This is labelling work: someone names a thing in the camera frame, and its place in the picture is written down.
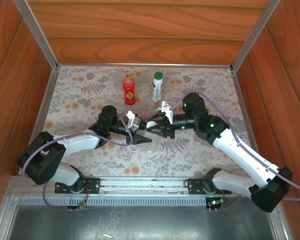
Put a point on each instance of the white bottle cap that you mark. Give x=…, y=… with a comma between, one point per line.
x=151, y=124

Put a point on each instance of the white bottle with printed label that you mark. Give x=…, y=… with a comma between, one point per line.
x=157, y=90

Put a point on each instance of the red drink bottle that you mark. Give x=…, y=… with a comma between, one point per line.
x=129, y=96

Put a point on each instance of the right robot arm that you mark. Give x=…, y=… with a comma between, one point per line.
x=245, y=157

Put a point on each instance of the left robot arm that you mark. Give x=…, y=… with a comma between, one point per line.
x=75, y=145

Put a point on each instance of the floral tablecloth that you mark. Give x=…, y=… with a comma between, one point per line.
x=150, y=160

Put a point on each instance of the small circuit board green light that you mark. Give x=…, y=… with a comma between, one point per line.
x=215, y=202

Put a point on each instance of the grey metal sheet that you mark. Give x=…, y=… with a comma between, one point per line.
x=140, y=225

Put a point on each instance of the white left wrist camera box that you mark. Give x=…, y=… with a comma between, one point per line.
x=133, y=121

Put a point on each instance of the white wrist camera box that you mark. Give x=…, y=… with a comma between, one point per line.
x=165, y=110
x=133, y=121

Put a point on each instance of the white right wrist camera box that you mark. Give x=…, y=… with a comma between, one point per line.
x=165, y=110

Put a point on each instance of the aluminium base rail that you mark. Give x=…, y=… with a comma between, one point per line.
x=140, y=183

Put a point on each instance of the aluminium side rail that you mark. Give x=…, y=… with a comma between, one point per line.
x=240, y=100
x=46, y=100

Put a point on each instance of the aluminium frame crossbar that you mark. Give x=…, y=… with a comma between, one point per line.
x=140, y=65

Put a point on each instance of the aluminium frame post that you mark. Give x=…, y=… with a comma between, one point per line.
x=37, y=32
x=255, y=35

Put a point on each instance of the slanted aluminium frame beam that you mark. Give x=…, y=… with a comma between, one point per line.
x=2, y=220
x=282, y=225

